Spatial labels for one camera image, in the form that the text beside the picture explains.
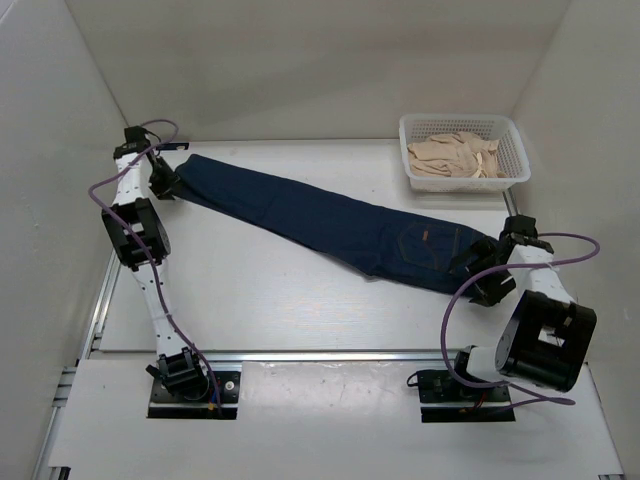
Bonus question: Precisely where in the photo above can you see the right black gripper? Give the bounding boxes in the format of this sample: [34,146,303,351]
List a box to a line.
[450,236,517,307]

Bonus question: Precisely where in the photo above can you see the dark blue denim trousers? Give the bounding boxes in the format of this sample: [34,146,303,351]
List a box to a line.
[174,154,497,294]

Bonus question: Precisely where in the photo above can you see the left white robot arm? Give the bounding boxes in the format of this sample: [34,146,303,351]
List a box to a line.
[101,125,213,402]

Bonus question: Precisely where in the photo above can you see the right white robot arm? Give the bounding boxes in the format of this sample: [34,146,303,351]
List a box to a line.
[445,215,597,400]

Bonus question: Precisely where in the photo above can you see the beige trousers in basket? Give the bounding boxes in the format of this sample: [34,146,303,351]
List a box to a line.
[407,131,506,178]

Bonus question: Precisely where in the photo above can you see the white plastic basket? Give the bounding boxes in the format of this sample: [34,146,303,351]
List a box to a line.
[399,114,531,193]

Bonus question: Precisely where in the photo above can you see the aluminium front rail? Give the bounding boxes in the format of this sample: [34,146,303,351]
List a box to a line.
[205,349,443,363]

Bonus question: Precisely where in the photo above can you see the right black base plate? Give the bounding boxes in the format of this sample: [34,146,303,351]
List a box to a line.
[406,369,515,424]

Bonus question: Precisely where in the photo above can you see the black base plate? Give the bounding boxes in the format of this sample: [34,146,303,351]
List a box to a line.
[147,364,242,420]
[406,369,515,424]

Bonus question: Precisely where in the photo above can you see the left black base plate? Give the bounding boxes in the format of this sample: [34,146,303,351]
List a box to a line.
[147,364,242,420]

